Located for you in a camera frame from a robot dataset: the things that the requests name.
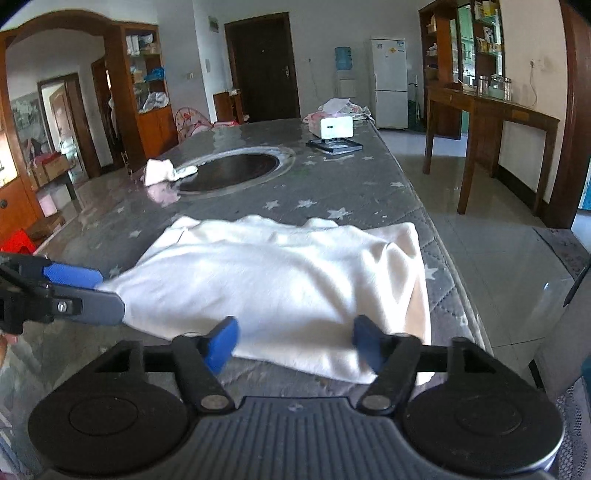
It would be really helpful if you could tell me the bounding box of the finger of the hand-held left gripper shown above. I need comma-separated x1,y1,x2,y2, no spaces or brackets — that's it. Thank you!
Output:
0,253,103,289
48,288,126,324

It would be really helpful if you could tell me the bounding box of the small pink cloth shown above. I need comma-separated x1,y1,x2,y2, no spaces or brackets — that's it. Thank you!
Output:
144,158,198,186

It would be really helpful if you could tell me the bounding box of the small wooden stool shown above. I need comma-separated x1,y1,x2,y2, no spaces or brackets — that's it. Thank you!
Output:
25,212,68,241

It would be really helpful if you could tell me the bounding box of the wall painting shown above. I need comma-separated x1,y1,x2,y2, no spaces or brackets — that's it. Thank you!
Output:
10,92,51,162

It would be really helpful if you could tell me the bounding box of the brown interior door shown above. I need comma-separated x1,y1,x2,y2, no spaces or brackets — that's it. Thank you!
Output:
37,73,102,178

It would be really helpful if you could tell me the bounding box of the white water dispenser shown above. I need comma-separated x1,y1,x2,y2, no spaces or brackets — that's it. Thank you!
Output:
336,69,357,100

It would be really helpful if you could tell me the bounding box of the red white floral bag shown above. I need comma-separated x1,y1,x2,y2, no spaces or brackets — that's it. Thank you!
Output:
174,105,241,141

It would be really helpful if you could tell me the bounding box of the cardboard box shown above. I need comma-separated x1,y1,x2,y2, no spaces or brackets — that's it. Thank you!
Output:
44,154,70,181

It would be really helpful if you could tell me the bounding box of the printed white bag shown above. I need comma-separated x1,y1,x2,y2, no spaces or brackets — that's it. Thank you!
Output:
339,102,374,121

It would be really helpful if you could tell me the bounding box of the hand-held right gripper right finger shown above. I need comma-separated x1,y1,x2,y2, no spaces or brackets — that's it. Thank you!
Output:
353,315,511,414

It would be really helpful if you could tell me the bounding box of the red plastic stool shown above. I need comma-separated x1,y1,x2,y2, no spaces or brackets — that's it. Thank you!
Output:
0,229,37,256

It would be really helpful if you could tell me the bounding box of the dark wooden door frame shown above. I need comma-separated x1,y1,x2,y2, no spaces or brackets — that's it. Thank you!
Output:
545,0,591,230

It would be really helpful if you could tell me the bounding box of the small wooden cabinet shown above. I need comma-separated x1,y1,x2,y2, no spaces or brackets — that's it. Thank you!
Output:
213,90,245,124

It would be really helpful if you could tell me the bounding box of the white refrigerator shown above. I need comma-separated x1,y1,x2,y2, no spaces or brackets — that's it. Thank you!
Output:
369,37,408,130

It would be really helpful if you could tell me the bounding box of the white plastic bag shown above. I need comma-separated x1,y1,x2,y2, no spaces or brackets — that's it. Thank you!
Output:
139,92,168,114

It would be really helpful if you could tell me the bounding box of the round black hotplate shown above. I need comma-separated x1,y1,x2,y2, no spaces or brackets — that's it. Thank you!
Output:
173,147,296,199

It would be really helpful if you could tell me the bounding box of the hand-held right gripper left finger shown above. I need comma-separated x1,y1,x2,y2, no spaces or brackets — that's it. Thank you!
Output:
83,316,241,414

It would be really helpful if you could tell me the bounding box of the wooden shelf cabinet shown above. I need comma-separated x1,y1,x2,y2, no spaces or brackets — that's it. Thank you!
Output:
105,21,178,160

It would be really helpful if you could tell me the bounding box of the dark wooden door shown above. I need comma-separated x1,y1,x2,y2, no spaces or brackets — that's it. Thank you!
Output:
225,12,301,124

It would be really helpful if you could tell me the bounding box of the pink white tissue box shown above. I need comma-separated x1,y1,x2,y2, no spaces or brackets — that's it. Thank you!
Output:
305,98,356,140

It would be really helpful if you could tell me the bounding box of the cream fleece garment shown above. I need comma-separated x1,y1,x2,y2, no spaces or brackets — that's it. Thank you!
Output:
95,215,432,386

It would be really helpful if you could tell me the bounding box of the wooden side table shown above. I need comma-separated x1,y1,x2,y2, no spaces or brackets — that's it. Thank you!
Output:
422,82,560,217

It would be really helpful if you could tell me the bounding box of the wooden display cabinet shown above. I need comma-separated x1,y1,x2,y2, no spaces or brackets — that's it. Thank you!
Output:
419,0,506,141

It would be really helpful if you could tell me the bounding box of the grey patterned cloth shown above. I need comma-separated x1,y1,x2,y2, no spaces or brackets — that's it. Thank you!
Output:
551,376,591,480

